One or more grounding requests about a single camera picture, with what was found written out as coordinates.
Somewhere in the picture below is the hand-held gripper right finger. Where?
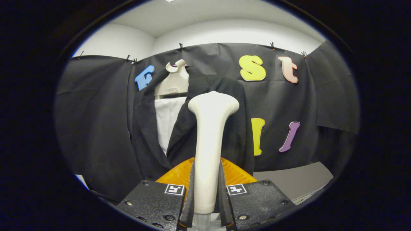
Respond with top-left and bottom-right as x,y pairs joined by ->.
219,157 -> 297,231

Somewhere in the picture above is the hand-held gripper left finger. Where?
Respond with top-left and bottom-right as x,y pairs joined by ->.
116,157 -> 196,231

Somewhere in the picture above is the black suit jacket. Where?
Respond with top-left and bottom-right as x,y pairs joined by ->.
131,66 -> 256,182

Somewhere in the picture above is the white garment steamer wand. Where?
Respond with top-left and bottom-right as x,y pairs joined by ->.
188,91 -> 240,231

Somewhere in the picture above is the white shirt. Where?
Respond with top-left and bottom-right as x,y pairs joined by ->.
155,96 -> 187,156

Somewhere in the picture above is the white clothes hanger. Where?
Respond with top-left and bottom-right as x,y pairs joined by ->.
154,59 -> 190,98

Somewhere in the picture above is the grey cabinet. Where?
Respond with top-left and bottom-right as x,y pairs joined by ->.
254,161 -> 334,206

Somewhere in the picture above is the black backdrop cloth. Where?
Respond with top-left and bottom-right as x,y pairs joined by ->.
55,40 -> 360,204

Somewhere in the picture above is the row of small black clips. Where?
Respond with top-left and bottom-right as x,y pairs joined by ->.
78,42 -> 309,63

